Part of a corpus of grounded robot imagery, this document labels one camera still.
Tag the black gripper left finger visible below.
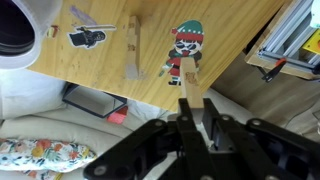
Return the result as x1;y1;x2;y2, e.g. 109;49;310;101
177;98;215;180

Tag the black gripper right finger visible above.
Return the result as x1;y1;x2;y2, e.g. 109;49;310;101
203;98;266;180

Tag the tall wooden chip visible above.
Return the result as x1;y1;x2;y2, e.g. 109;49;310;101
180;57;204;108

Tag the wooden chip front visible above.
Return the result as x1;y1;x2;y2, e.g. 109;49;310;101
126;16;140;80

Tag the santa elf sticker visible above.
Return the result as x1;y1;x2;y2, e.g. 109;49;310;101
159;20;204;86

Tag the wooden side table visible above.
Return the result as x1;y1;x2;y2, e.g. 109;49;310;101
31;0;284;111

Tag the floral cushion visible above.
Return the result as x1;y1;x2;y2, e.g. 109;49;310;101
0;139;97;180

